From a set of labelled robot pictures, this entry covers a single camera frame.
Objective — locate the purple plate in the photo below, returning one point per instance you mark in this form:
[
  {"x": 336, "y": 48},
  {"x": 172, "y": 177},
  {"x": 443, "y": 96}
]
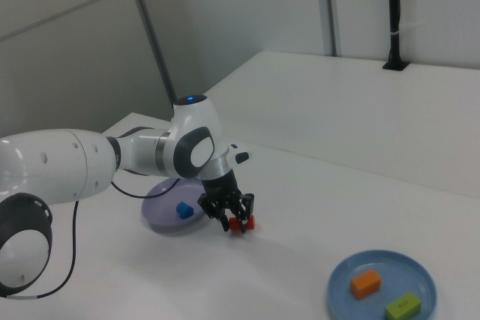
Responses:
[{"x": 161, "y": 215}]

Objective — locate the orange block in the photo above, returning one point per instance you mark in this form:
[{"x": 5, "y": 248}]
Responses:
[{"x": 365, "y": 283}]

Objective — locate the blue plate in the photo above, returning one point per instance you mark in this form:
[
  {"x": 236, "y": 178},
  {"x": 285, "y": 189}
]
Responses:
[{"x": 341, "y": 290}]

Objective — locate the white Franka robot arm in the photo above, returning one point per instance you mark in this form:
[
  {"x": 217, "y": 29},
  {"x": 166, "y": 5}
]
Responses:
[{"x": 48, "y": 162}]

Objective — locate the red cylinder block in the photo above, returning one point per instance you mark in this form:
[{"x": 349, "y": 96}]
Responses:
[{"x": 235, "y": 225}]

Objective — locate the green block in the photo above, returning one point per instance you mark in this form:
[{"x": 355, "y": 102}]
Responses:
[{"x": 402, "y": 305}]

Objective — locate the blue block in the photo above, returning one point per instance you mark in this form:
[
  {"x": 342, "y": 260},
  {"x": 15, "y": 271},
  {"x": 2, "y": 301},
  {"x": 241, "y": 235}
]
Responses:
[{"x": 183, "y": 209}]

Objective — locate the black mount pole with clamp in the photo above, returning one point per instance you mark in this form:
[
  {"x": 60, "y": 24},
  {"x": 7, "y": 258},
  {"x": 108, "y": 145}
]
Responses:
[{"x": 393, "y": 16}]

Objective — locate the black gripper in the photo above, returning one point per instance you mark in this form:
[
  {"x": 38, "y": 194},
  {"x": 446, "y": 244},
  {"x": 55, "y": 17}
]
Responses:
[{"x": 221, "y": 190}]

